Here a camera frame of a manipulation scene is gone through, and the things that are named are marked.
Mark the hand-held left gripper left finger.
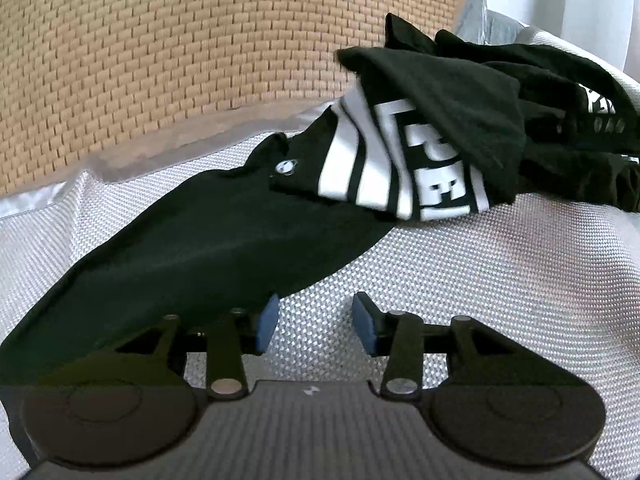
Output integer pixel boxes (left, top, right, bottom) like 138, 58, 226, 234
85, 294, 280, 402

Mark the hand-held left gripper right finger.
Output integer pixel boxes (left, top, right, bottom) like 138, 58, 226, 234
351, 291, 561, 401

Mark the black white-printed sweatshirt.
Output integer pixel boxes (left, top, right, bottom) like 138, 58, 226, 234
0, 12, 640, 388

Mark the white woven bed mat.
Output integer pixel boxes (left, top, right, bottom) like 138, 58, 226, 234
0, 7, 640, 480

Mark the grey patterned sheet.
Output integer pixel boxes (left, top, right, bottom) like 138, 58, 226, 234
452, 0, 506, 48

